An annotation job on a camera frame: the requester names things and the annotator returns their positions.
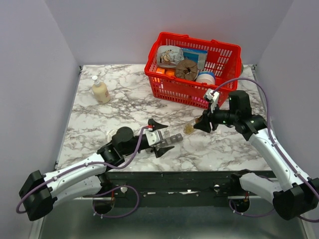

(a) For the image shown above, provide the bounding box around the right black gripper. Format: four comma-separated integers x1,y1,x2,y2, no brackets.
194,102,238,133

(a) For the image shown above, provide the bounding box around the clear pill bottle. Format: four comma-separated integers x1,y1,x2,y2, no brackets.
183,118,199,135

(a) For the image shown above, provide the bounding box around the grey weekly pill organizer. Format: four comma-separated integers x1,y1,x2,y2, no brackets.
159,133,183,148

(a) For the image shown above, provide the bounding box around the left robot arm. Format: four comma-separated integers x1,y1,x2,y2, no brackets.
16,119,183,221

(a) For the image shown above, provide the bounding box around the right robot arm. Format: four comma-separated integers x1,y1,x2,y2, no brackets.
193,89,319,220

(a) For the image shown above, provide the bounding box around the white blue lidded tub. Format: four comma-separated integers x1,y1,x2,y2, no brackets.
195,71,215,85

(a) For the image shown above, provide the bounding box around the brown round paper package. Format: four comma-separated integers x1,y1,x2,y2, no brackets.
175,59,198,81

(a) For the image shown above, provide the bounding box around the orange fruit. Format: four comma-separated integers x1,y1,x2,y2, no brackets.
165,69,175,77

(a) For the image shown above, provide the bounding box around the blue white packet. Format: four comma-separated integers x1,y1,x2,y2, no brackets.
182,48,208,70

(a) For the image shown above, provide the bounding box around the orange small package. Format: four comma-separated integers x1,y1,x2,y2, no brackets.
156,67,165,74

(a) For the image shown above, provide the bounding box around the red plastic shopping basket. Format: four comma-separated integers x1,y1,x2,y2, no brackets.
145,32,242,109

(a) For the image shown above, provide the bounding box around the cream lotion pump bottle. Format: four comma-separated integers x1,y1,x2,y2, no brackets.
92,76,111,104

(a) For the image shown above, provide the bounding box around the white snack bag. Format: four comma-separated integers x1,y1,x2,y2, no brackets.
157,45,184,68

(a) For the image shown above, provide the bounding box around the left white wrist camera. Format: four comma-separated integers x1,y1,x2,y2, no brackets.
145,126,170,147

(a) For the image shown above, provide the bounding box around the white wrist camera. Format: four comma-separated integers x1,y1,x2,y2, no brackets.
145,126,170,147
203,89,219,113

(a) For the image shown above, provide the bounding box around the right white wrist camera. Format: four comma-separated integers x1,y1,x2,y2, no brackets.
203,89,219,113

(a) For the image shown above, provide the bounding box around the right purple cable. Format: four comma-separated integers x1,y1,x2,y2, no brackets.
211,77,319,223

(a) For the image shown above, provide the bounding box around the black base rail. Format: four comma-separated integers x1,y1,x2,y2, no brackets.
97,171,256,212

